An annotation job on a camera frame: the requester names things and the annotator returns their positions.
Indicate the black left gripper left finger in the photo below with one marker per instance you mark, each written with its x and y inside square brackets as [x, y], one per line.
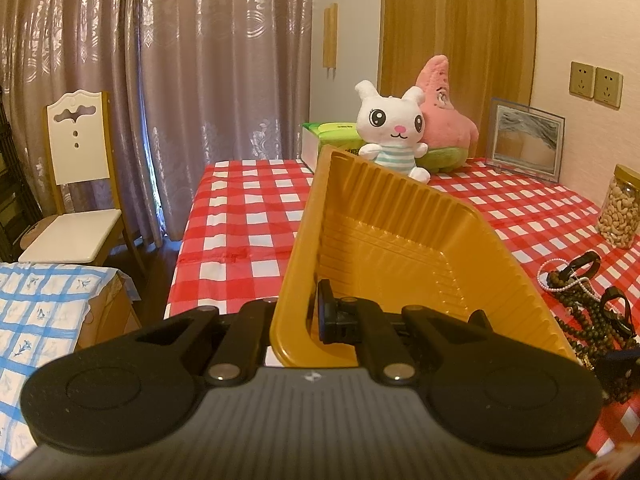
[243, 347]

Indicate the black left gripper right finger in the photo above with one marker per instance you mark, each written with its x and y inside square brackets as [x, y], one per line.
[372, 332]

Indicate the yellow plastic tray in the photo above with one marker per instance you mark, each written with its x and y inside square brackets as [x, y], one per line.
[378, 235]

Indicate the black wristwatch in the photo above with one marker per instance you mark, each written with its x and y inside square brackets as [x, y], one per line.
[616, 310]
[590, 260]

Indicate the red checkered tablecloth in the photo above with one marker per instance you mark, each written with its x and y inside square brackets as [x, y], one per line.
[245, 217]

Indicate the green tissue pack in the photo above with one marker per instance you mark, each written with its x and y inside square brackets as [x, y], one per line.
[317, 135]

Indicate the white bunny plush toy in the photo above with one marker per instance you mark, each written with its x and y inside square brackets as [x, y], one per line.
[392, 129]

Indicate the blue checkered cloth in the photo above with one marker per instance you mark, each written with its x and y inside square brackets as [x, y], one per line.
[49, 311]

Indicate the pink starfish plush toy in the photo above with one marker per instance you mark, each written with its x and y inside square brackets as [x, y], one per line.
[449, 135]

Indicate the white wooden chair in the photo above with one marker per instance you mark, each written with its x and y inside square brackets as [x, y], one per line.
[80, 151]

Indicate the dark shelf rack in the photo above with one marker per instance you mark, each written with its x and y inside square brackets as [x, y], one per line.
[19, 209]

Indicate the jar of nuts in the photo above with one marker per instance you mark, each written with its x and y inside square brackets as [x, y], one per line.
[618, 220]

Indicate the grey patterned curtain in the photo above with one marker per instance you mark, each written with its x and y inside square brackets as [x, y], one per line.
[190, 82]

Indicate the wooden door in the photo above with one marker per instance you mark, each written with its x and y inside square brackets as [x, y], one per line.
[490, 45]

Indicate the glass picture frame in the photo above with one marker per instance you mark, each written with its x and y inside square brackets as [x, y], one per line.
[525, 140]

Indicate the wooden wardrobe handle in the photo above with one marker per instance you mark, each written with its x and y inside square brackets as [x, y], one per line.
[329, 37]

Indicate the left wall socket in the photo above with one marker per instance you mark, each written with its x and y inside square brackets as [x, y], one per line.
[582, 80]

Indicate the wall socket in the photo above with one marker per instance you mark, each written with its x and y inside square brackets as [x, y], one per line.
[582, 80]
[608, 86]

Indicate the right wall socket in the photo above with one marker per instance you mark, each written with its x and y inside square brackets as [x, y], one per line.
[608, 86]

